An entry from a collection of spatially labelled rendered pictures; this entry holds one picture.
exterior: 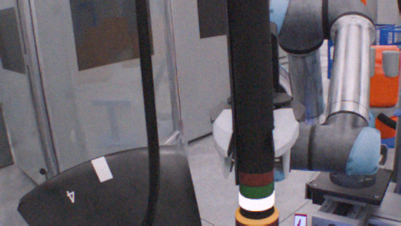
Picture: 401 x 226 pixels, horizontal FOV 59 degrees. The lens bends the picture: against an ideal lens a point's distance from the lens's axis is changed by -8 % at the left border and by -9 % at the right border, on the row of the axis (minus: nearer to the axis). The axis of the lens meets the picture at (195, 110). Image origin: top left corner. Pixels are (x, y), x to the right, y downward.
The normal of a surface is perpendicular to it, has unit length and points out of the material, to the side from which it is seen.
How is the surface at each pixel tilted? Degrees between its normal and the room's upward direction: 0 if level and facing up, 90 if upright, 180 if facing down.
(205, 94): 90
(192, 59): 90
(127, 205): 42
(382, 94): 90
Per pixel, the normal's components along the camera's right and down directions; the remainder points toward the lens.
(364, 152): -0.37, -0.10
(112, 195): 0.16, -0.54
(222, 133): -0.69, -0.61
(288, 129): 0.43, -0.62
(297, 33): -0.30, 0.75
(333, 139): -0.34, -0.49
